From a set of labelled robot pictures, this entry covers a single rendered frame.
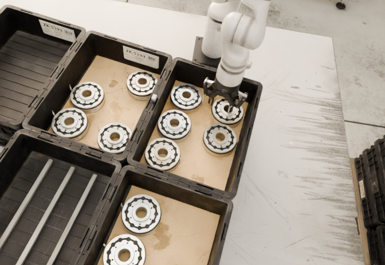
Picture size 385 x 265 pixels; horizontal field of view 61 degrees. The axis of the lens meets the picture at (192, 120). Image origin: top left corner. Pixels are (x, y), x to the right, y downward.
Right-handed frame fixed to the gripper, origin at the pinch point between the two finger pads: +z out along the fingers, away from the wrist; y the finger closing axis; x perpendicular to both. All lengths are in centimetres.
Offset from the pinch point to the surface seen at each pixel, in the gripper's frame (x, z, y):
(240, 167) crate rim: -20.0, -4.1, 12.3
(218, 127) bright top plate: -7.1, 1.5, 2.2
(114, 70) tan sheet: -0.1, 4.0, -38.4
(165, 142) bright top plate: -19.1, 1.5, -10.2
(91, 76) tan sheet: -6.0, 4.0, -43.9
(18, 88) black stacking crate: -21, 4, -62
